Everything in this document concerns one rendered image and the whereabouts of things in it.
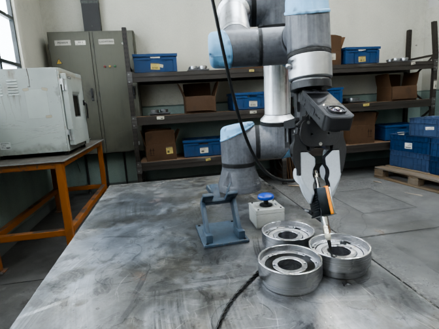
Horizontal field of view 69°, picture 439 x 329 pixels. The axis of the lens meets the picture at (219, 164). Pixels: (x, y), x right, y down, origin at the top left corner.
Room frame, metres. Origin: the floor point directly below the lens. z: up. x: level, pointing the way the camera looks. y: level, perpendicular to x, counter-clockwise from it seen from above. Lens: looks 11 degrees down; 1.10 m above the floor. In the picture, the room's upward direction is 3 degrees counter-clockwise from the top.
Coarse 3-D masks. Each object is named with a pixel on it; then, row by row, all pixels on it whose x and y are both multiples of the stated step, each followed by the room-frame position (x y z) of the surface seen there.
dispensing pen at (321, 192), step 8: (320, 176) 0.55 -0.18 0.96; (320, 192) 0.52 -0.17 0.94; (320, 200) 0.52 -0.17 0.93; (312, 208) 0.54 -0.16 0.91; (320, 208) 0.51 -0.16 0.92; (328, 208) 0.51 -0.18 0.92; (312, 216) 0.54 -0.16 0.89; (320, 216) 0.52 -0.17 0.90; (328, 224) 0.51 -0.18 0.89; (328, 232) 0.51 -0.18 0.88; (328, 240) 0.51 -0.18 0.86
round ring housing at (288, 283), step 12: (264, 252) 0.53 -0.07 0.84; (276, 252) 0.54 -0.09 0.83; (288, 252) 0.54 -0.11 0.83; (300, 252) 0.54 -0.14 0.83; (312, 252) 0.52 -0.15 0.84; (264, 264) 0.50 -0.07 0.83; (276, 264) 0.50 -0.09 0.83; (288, 264) 0.52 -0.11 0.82; (300, 264) 0.50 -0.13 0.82; (264, 276) 0.47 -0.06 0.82; (276, 276) 0.45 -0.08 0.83; (288, 276) 0.44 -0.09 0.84; (300, 276) 0.44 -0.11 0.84; (312, 276) 0.45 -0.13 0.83; (276, 288) 0.46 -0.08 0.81; (288, 288) 0.44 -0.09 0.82; (300, 288) 0.44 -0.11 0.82; (312, 288) 0.46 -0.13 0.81
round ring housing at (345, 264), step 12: (312, 240) 0.56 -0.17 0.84; (324, 240) 0.58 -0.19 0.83; (336, 240) 0.57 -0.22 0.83; (348, 240) 0.57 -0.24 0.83; (360, 240) 0.55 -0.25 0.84; (324, 252) 0.53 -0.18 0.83; (336, 252) 0.55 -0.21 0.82; (348, 252) 0.54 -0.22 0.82; (324, 264) 0.50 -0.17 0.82; (336, 264) 0.49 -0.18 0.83; (348, 264) 0.48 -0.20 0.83; (360, 264) 0.48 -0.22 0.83; (336, 276) 0.49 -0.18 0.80; (348, 276) 0.49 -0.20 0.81; (360, 276) 0.49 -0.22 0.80
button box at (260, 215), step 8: (272, 200) 0.80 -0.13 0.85; (256, 208) 0.74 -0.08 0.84; (264, 208) 0.74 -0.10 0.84; (272, 208) 0.74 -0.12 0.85; (280, 208) 0.73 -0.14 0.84; (256, 216) 0.73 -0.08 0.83; (264, 216) 0.73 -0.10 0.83; (272, 216) 0.73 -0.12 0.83; (280, 216) 0.73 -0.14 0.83; (256, 224) 0.73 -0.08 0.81; (264, 224) 0.73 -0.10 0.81
